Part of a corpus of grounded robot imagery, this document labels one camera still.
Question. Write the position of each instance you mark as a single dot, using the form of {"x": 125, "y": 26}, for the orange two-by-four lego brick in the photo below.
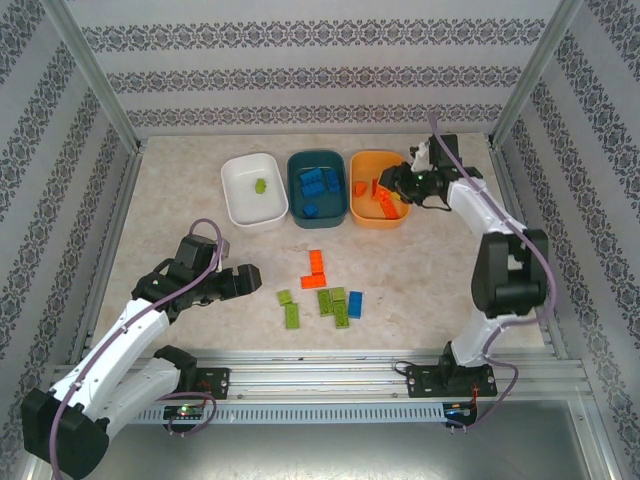
{"x": 390, "y": 205}
{"x": 314, "y": 281}
{"x": 315, "y": 262}

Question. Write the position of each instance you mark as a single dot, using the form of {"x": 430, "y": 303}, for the orange narrow lego piece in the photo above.
{"x": 375, "y": 187}

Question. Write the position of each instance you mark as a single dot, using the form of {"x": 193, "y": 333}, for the orange curved lego piece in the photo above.
{"x": 359, "y": 190}

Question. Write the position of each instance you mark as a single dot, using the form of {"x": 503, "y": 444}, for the green two-by-four lego brick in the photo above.
{"x": 341, "y": 316}
{"x": 325, "y": 301}
{"x": 291, "y": 316}

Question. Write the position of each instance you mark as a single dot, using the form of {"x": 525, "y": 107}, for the blue two-by-four lego brick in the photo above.
{"x": 332, "y": 181}
{"x": 311, "y": 189}
{"x": 311, "y": 176}
{"x": 355, "y": 304}

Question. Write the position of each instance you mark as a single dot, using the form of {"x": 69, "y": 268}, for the blue two-by-two lego brick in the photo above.
{"x": 310, "y": 210}

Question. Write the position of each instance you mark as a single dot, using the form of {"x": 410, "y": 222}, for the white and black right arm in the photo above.
{"x": 475, "y": 205}

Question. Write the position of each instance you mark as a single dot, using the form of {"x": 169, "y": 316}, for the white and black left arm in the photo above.
{"x": 115, "y": 345}

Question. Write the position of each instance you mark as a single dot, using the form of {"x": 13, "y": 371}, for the orange plastic container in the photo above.
{"x": 365, "y": 212}

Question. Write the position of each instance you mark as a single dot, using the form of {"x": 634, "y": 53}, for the white plastic container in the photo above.
{"x": 245, "y": 205}

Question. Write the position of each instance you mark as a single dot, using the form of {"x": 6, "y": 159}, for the teal plastic container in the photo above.
{"x": 330, "y": 207}

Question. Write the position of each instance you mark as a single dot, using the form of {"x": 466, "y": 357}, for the small circuit board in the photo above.
{"x": 185, "y": 411}
{"x": 460, "y": 411}

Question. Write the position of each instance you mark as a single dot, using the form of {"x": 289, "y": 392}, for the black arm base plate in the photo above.
{"x": 215, "y": 382}
{"x": 422, "y": 382}

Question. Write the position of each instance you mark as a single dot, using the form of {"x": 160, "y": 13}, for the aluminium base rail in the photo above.
{"x": 320, "y": 375}

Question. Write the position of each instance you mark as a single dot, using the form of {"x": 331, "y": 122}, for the aluminium side rail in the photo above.
{"x": 556, "y": 345}
{"x": 126, "y": 190}

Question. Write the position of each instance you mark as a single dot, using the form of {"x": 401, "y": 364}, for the aluminium frame post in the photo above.
{"x": 97, "y": 75}
{"x": 532, "y": 75}

